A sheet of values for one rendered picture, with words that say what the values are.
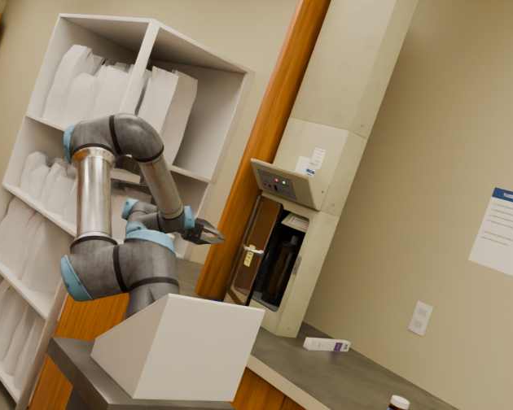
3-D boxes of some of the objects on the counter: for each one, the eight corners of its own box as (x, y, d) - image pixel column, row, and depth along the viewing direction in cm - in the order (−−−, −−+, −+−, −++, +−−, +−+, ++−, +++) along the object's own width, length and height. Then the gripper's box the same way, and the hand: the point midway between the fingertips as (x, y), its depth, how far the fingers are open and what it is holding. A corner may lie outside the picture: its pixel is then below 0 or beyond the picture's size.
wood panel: (278, 307, 279) (387, 7, 275) (283, 309, 277) (392, 7, 272) (194, 292, 247) (314, -48, 242) (198, 294, 244) (320, -49, 240)
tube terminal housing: (266, 309, 264) (329, 136, 261) (320, 341, 240) (390, 150, 237) (222, 302, 247) (288, 117, 244) (275, 335, 223) (349, 130, 220)
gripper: (164, 237, 209) (223, 255, 215) (173, 211, 209) (232, 230, 215) (162, 232, 218) (219, 250, 223) (170, 207, 217) (227, 227, 223)
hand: (221, 238), depth 221 cm, fingers closed
